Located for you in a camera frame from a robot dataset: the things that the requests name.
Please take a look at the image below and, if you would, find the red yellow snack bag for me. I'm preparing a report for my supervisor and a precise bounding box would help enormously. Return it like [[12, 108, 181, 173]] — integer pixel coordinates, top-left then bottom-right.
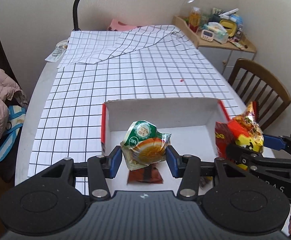
[[215, 101, 264, 159]]

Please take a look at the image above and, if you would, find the brown foil snack packet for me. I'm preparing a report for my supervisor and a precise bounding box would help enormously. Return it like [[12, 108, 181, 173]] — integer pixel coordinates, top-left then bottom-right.
[[128, 164, 163, 184]]

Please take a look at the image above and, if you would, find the green orange pastry packet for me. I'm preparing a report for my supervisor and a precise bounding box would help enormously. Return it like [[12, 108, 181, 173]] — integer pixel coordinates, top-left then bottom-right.
[[120, 120, 171, 171]]

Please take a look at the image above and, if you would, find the red white cardboard box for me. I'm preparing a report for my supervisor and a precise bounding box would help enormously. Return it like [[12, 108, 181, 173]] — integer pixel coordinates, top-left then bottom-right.
[[101, 98, 229, 193]]

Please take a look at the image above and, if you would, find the brown wooden chair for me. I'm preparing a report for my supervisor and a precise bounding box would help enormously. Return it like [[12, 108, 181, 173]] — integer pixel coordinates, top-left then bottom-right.
[[228, 58, 291, 131]]

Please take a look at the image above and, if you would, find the white corner cabinet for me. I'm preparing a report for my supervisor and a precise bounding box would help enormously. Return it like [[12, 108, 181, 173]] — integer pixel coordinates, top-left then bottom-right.
[[172, 16, 257, 80]]

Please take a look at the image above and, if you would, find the white grid tablecloth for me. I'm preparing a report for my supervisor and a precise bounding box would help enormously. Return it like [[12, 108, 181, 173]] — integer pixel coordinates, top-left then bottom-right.
[[28, 25, 245, 177]]

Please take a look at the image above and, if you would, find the blue white bag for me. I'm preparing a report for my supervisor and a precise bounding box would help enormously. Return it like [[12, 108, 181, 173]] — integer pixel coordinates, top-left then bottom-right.
[[0, 105, 26, 162]]

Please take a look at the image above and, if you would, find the tissue box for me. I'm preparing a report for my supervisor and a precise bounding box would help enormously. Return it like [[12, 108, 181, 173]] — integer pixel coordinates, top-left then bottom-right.
[[203, 22, 229, 44]]

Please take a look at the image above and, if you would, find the yellow box on cabinet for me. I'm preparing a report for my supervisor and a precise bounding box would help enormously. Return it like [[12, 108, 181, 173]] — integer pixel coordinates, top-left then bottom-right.
[[219, 19, 237, 37]]

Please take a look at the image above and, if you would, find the white digital timer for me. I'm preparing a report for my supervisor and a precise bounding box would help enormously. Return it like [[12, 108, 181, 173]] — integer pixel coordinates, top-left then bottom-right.
[[201, 29, 214, 42]]

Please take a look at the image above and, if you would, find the paper packet at table edge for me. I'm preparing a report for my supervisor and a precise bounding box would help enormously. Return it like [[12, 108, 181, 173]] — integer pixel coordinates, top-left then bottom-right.
[[45, 40, 68, 63]]

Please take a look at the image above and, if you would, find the pink item behind table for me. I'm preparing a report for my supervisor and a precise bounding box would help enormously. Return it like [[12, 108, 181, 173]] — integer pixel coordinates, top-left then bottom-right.
[[107, 18, 139, 31]]

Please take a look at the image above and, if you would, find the amber drink bottle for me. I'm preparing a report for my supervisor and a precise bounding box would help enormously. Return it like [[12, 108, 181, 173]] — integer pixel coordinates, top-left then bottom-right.
[[188, 7, 201, 33]]

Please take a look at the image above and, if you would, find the clear glass dome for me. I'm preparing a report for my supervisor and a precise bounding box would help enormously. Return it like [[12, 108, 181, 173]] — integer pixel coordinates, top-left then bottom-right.
[[178, 0, 199, 18]]

